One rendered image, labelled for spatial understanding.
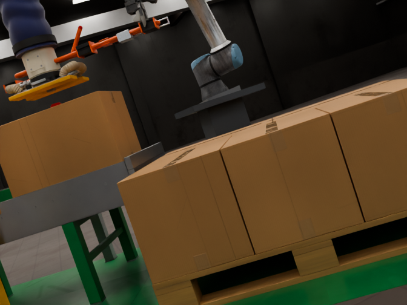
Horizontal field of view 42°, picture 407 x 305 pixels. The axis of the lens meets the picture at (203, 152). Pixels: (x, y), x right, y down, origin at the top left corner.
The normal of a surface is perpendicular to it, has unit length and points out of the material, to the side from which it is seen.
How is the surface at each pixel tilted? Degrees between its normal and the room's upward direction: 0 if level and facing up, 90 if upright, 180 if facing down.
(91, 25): 90
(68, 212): 90
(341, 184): 90
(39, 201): 90
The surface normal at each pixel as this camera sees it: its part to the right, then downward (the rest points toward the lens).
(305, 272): -0.12, 0.11
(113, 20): 0.28, -0.03
